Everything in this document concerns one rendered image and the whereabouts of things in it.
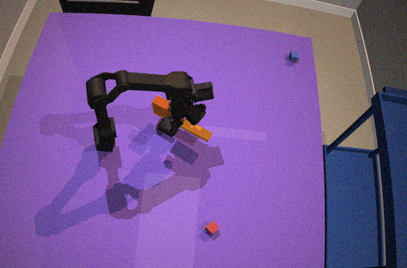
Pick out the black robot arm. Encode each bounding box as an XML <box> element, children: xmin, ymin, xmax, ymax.
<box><xmin>86</xmin><ymin>70</ymin><xmax>214</xmax><ymax>152</ymax></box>

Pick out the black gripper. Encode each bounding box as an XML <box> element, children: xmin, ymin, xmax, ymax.
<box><xmin>158</xmin><ymin>100</ymin><xmax>191</xmax><ymax>137</ymax></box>

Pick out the orange l-shaped bar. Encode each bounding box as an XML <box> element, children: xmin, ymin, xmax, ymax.
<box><xmin>152</xmin><ymin>95</ymin><xmax>212</xmax><ymax>142</ymax></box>

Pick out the small blue cube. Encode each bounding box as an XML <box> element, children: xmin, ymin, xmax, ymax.
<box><xmin>289</xmin><ymin>51</ymin><xmax>299</xmax><ymax>62</ymax></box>

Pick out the red cube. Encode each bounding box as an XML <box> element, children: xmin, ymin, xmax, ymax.
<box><xmin>205</xmin><ymin>221</ymin><xmax>219</xmax><ymax>235</ymax></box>

